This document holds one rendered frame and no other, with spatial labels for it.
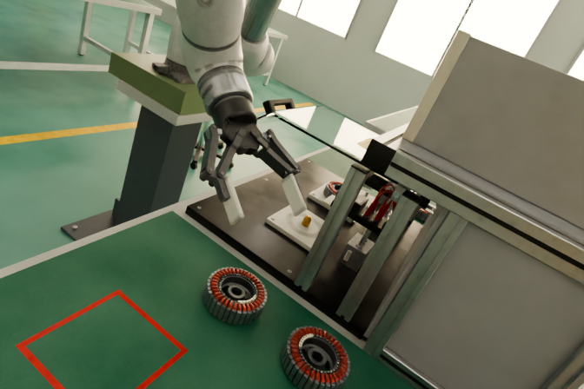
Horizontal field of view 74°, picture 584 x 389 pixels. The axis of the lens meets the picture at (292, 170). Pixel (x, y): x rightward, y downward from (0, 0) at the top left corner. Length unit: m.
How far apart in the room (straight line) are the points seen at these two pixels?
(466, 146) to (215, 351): 0.54
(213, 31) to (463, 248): 0.52
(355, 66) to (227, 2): 5.29
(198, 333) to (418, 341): 0.38
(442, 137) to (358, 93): 5.13
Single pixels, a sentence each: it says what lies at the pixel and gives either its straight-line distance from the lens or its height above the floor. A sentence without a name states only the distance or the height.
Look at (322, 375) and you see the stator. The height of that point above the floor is 0.79.
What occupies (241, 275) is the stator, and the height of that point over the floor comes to 0.78.
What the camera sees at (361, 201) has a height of 0.92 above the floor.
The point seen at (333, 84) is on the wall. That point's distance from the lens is 6.00.
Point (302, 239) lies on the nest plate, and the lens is 0.95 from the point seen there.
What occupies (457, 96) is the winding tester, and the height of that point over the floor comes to 1.22.
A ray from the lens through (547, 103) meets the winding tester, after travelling 0.74.
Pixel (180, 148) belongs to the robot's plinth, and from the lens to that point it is 1.70.
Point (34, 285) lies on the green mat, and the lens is 0.74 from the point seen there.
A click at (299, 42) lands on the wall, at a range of 6.25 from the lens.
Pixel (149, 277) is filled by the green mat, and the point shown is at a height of 0.75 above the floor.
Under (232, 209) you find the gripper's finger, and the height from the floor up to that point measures 0.97.
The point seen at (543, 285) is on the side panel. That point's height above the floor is 1.04.
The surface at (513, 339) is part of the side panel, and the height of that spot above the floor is 0.93.
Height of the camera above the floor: 1.27
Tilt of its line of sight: 23 degrees down
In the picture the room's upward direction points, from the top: 23 degrees clockwise
